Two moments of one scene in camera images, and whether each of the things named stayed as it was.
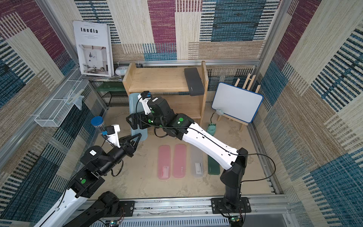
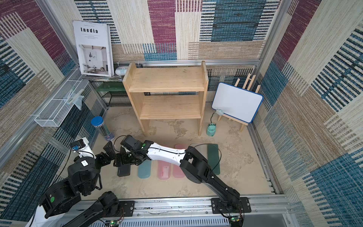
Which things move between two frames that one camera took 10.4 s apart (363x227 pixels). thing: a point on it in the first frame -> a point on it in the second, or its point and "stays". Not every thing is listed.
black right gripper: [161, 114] -> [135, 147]
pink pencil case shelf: [164, 162] stays
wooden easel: [247, 79] stays
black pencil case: [194, 82] -> [125, 170]
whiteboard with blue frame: [240, 103] stays
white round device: [121, 70] stays
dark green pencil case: [213, 166] stays
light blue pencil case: [136, 106] -> [144, 170]
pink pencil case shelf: [179, 161] stays
